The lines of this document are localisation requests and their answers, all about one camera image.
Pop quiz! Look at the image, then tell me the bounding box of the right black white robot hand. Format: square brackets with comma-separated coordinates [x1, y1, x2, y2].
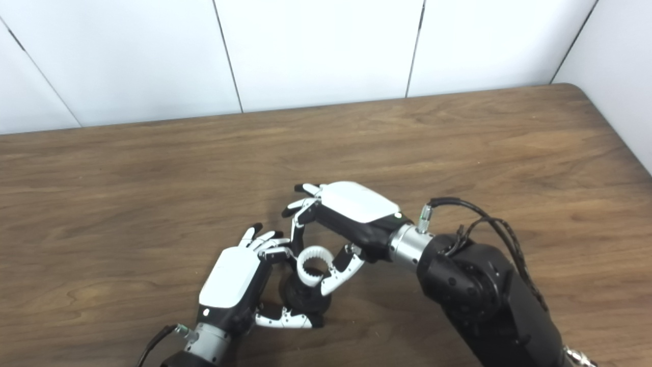
[281, 181, 413, 297]

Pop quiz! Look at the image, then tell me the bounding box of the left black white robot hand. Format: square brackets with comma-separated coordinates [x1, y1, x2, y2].
[196, 223, 324, 337]

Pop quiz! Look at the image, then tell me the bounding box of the white ring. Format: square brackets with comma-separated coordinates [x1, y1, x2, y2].
[296, 245, 334, 287]

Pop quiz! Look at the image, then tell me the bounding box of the round black part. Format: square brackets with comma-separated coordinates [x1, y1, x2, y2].
[283, 273, 332, 314]

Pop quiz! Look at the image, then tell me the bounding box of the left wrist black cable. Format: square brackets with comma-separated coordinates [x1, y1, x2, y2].
[135, 324, 197, 367]

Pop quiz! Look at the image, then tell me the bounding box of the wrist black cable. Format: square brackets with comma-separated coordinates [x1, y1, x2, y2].
[135, 324, 197, 367]
[418, 197, 596, 367]

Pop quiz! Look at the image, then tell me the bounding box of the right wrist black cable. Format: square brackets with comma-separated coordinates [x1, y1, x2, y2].
[418, 197, 596, 367]

